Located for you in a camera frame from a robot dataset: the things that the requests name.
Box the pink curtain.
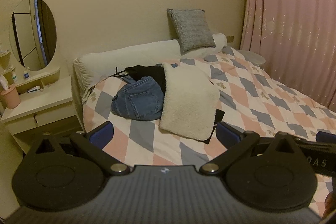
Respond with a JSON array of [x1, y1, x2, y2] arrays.
[[241, 0, 336, 109]]

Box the pink tissue holder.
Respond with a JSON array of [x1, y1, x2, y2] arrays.
[[1, 84, 21, 109]]

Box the oval mirror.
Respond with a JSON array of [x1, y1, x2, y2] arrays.
[[9, 0, 57, 72]]

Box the cream fleece garment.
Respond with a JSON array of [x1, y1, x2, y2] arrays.
[[159, 62, 221, 141]]

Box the round white side table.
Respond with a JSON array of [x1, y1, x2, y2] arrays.
[[222, 46, 265, 65]]

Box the grey pillow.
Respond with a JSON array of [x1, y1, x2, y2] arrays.
[[167, 8, 216, 53]]

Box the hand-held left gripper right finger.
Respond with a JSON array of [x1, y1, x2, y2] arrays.
[[200, 121, 298, 176]]

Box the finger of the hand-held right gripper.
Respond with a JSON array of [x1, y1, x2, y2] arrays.
[[316, 131, 336, 145]]

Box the cream dressing table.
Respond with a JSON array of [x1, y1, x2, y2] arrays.
[[0, 49, 74, 154]]

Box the blue jeans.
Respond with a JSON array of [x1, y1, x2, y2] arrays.
[[111, 75, 164, 121]]

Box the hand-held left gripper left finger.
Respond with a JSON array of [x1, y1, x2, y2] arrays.
[[34, 121, 132, 176]]

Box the black garment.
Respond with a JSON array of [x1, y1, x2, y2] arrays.
[[114, 65, 167, 94]]

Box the checkered quilt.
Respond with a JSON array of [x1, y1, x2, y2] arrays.
[[81, 46, 336, 214]]

